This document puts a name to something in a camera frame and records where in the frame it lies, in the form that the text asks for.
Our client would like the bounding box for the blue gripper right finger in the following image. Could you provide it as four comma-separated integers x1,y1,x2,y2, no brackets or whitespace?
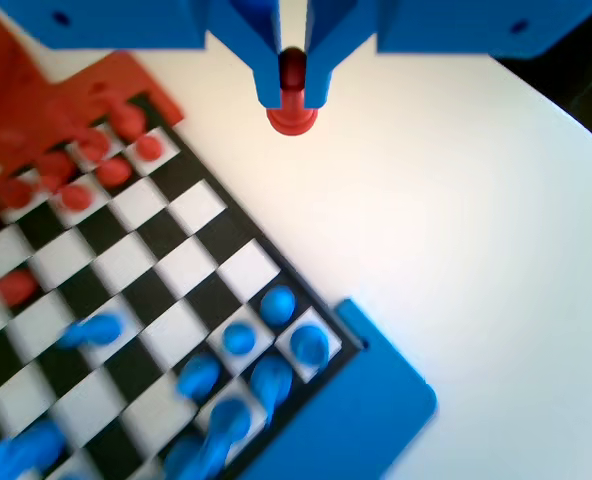
305,0,377,109

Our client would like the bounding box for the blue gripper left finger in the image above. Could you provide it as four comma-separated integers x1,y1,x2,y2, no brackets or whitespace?
205,0,282,109

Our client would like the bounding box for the red chess pawn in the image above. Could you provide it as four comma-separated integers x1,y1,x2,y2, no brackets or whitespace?
134,133,166,162
95,157,132,189
265,47,320,137
0,269,38,307
59,183,96,211

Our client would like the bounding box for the red chess rook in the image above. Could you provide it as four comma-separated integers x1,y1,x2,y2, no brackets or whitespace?
110,102,147,139

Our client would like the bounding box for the red chess knight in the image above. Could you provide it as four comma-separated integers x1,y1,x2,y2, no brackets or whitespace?
73,127,112,161

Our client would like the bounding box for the red chess bishop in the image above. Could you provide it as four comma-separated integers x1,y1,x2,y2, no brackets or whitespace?
35,152,77,184

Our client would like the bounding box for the blue chess pawn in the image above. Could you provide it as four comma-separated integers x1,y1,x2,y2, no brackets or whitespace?
221,322,258,355
176,353,223,399
55,312,126,350
259,285,297,329

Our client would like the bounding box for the blue chess rook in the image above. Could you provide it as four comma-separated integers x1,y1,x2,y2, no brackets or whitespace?
289,324,330,374

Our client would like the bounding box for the blue chess knight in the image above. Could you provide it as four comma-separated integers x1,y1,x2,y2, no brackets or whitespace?
249,355,295,416
0,419,68,480

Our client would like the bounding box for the blue chess bishop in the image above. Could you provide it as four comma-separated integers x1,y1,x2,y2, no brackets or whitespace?
208,397,253,451

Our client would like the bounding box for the black and white chessboard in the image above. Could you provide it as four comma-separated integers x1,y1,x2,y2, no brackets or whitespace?
0,94,365,480

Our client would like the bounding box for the red base plate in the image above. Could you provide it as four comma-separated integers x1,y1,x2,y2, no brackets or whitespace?
0,2,186,166

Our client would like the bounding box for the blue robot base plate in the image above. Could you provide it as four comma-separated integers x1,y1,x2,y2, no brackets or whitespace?
235,297,438,480

